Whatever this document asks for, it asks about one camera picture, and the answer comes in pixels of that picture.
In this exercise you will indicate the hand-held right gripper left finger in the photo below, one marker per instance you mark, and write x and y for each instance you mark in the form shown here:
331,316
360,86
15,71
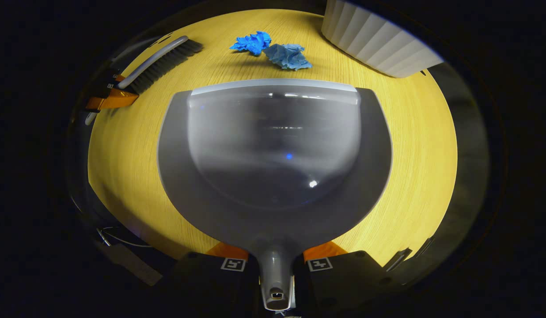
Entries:
211,282

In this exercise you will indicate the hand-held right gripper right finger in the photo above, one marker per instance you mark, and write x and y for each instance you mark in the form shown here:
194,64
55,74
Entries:
343,278

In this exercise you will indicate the grey plastic dustpan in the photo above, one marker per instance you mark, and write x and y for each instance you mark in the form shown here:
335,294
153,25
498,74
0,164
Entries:
273,145

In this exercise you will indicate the pale blue paper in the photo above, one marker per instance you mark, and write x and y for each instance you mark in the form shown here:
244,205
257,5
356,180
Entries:
288,56

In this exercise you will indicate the brown flat object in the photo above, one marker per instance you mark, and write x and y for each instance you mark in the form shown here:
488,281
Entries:
131,264

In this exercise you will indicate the grey ribbed garbage bin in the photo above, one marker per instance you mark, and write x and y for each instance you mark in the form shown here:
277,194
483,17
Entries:
379,39

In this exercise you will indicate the bright blue paper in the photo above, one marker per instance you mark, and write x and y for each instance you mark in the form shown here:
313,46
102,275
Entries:
253,43

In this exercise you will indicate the small grey broom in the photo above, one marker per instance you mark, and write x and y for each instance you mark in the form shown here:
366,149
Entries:
162,62

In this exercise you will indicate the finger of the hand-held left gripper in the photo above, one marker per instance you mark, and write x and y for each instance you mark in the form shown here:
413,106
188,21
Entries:
111,99
114,80

